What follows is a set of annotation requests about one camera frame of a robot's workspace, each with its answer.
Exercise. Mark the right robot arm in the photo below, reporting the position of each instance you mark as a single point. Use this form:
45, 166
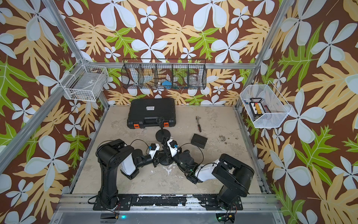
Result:
235, 176

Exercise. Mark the screw box in basket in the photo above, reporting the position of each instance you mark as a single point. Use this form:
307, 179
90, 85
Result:
257, 107

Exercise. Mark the black wire basket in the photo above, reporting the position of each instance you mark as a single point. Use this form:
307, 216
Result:
182, 73

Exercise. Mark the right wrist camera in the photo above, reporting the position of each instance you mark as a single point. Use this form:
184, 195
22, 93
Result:
173, 147

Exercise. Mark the black phone holder plate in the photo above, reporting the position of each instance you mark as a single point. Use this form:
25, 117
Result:
199, 141

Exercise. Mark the black round base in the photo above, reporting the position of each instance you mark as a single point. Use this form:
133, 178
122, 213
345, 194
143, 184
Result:
161, 134
166, 161

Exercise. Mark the blue object in basket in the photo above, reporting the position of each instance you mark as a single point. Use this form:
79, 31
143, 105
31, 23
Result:
167, 84

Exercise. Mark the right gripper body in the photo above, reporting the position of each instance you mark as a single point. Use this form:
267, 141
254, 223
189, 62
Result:
178, 159

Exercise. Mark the black plastic tool case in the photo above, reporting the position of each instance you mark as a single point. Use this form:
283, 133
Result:
146, 113

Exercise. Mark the black stand pole with clip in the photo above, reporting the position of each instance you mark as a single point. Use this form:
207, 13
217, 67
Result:
160, 121

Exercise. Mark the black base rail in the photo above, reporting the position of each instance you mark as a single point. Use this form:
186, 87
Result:
167, 201

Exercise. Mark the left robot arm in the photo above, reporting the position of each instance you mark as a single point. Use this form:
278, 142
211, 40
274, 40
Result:
114, 156

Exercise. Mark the white wire basket left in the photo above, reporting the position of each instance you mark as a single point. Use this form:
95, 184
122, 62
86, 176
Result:
85, 81

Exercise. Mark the white wire basket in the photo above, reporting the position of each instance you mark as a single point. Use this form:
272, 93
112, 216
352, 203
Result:
85, 81
276, 106

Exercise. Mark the red handled ratchet wrench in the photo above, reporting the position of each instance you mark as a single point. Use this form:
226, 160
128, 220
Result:
198, 124

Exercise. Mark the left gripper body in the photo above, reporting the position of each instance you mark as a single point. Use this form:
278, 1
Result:
154, 160

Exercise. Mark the white wire basket right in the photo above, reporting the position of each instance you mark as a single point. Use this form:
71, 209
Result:
276, 106

